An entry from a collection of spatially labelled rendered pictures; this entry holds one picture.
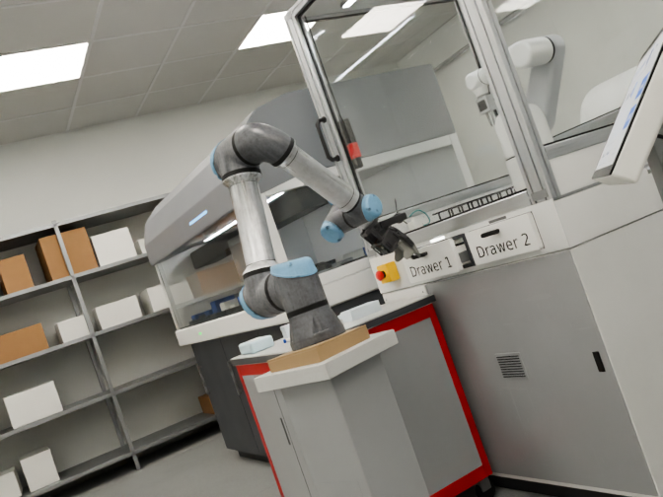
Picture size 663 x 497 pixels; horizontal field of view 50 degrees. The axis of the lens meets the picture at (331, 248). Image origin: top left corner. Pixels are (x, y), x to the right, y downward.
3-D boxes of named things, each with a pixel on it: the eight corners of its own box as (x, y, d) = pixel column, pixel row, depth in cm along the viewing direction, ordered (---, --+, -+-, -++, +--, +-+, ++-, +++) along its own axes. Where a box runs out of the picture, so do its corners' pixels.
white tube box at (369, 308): (353, 320, 252) (349, 311, 252) (343, 322, 260) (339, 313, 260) (382, 310, 258) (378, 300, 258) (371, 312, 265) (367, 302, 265)
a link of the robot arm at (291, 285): (304, 307, 180) (286, 256, 181) (273, 319, 189) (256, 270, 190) (336, 295, 188) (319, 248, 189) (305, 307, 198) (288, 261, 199)
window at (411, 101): (530, 188, 204) (418, -121, 206) (378, 244, 279) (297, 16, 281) (531, 187, 204) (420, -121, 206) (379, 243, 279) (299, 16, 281)
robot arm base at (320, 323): (327, 340, 177) (313, 303, 178) (281, 355, 185) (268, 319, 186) (355, 326, 190) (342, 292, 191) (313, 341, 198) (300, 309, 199)
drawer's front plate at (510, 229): (540, 248, 202) (527, 213, 203) (476, 265, 228) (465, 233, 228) (544, 248, 203) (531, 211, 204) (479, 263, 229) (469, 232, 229)
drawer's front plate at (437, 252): (460, 271, 228) (448, 239, 228) (410, 283, 253) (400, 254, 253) (464, 269, 228) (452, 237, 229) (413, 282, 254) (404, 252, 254)
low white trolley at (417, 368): (374, 580, 221) (293, 350, 223) (293, 543, 275) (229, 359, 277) (505, 496, 249) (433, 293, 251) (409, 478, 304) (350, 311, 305)
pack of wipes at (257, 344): (275, 345, 265) (271, 333, 265) (253, 354, 261) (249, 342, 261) (262, 346, 279) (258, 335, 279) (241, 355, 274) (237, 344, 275)
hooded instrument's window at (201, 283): (286, 298, 304) (252, 198, 305) (178, 330, 460) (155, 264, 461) (479, 227, 359) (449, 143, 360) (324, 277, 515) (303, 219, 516)
